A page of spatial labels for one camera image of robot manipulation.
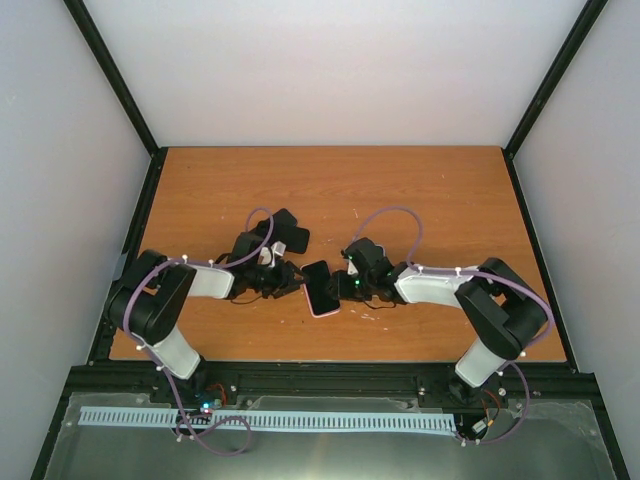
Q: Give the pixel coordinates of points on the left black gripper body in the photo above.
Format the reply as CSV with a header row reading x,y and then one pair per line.
x,y
269,282

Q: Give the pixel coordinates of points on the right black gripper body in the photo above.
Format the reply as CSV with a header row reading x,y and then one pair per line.
x,y
355,290

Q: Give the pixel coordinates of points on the pink phone case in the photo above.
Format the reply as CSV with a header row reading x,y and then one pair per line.
x,y
327,314

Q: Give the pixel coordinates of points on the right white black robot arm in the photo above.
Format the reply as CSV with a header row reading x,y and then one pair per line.
x,y
506,315

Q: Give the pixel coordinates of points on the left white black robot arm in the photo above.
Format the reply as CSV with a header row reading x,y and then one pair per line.
x,y
148,299

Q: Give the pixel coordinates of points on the black phone case front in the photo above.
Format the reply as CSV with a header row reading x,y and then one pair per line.
x,y
296,239

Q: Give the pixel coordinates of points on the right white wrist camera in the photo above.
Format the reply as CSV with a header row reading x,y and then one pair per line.
x,y
354,264

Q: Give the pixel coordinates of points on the black aluminium frame rail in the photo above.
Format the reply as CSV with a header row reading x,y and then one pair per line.
x,y
431,385

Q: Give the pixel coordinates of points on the light blue cable duct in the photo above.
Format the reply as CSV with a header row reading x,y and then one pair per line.
x,y
272,421

